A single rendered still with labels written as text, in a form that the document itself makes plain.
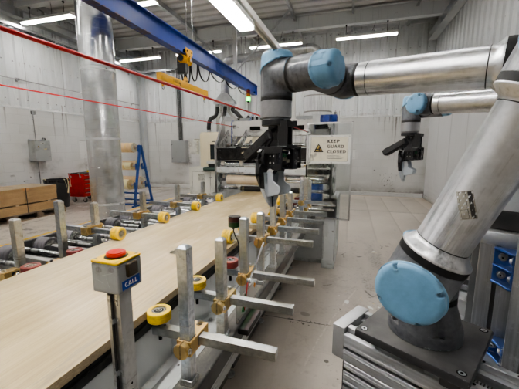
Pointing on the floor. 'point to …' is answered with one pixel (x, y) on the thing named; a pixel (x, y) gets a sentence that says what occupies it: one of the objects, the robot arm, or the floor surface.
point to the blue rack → (137, 178)
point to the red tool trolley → (79, 185)
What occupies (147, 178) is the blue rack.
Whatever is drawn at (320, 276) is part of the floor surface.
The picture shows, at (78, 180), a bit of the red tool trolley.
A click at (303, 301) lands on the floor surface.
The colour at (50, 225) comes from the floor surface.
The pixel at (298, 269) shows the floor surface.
